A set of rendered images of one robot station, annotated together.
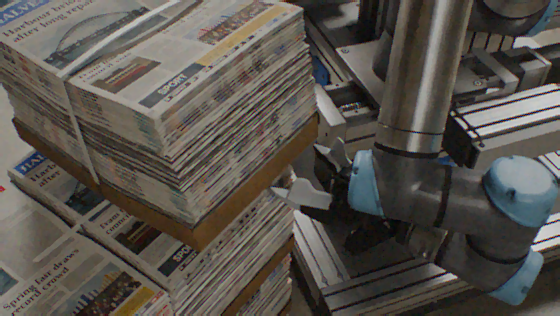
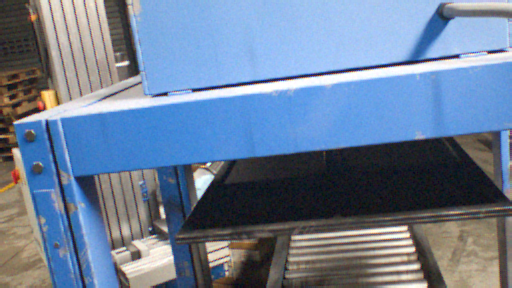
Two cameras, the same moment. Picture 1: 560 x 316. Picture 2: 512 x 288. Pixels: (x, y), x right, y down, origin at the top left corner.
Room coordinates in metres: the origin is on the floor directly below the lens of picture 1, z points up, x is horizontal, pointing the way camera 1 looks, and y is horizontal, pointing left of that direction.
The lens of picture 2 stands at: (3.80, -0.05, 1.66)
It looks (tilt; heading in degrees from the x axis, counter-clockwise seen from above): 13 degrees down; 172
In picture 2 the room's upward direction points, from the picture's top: 8 degrees counter-clockwise
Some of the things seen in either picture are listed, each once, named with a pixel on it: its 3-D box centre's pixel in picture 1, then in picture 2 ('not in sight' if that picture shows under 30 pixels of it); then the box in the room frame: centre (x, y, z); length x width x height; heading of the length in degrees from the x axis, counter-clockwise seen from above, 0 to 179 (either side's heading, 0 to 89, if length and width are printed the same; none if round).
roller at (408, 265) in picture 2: not in sight; (351, 273); (2.09, 0.43, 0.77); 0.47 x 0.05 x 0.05; 73
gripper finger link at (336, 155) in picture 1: (336, 153); not in sight; (0.59, -0.09, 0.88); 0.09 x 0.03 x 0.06; 27
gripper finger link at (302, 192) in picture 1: (300, 191); not in sight; (0.51, -0.03, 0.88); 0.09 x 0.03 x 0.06; 80
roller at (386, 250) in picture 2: not in sight; (350, 256); (1.97, 0.47, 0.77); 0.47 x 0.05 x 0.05; 73
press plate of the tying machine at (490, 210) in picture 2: not in sight; (336, 179); (2.69, 0.26, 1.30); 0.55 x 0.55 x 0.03; 73
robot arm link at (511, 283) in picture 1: (488, 259); not in sight; (0.40, -0.27, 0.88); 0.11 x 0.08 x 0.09; 53
